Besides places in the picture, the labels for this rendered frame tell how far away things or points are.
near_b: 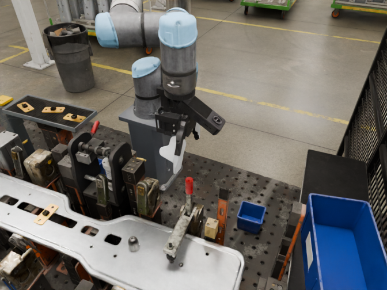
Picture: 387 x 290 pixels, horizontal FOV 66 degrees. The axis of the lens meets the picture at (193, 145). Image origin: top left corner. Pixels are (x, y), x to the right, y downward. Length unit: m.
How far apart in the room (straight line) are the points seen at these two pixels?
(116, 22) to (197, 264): 0.68
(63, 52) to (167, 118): 3.12
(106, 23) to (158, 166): 0.84
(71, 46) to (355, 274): 3.40
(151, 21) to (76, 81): 3.26
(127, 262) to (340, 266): 0.60
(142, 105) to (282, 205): 0.80
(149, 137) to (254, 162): 1.59
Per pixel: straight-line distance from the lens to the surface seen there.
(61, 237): 1.06
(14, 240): 0.99
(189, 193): 0.88
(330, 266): 0.97
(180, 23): 0.60
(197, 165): 1.64
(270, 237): 1.38
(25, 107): 1.42
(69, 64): 3.84
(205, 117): 0.68
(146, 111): 1.28
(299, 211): 0.84
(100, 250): 1.00
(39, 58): 4.93
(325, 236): 1.02
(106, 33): 0.72
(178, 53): 0.61
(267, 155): 2.86
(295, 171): 2.77
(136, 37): 0.71
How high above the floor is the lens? 1.81
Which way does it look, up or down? 39 degrees down
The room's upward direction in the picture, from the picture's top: straight up
